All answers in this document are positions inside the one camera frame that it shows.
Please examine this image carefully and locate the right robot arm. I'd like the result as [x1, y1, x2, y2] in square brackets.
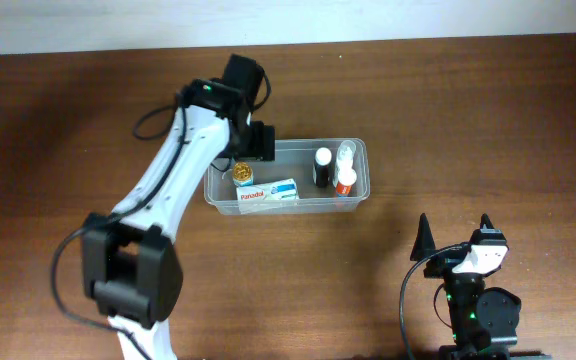
[399, 214, 551, 359]

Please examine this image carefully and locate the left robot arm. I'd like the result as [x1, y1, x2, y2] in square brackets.
[78, 54, 275, 359]

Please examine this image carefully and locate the clear plastic container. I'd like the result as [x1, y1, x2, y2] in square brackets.
[203, 138, 370, 215]

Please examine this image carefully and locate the orange tube white cap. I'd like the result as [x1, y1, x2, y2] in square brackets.
[335, 168, 357, 197]

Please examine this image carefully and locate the black cable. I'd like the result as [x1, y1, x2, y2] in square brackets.
[398, 243, 472, 360]
[50, 69, 273, 360]

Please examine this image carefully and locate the gold lid balm jar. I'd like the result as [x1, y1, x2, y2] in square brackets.
[232, 162, 254, 187]

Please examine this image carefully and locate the white lotion bottle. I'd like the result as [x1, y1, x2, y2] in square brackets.
[335, 140, 356, 174]

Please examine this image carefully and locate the left black cable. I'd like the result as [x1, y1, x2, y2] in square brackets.
[50, 69, 273, 360]

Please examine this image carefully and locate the black bottle white cap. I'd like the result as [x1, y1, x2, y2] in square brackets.
[313, 147, 332, 188]

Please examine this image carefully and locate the white Panadol box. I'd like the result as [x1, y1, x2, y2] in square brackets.
[236, 179, 300, 214]

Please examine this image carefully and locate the right black cable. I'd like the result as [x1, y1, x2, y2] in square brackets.
[398, 243, 472, 360]

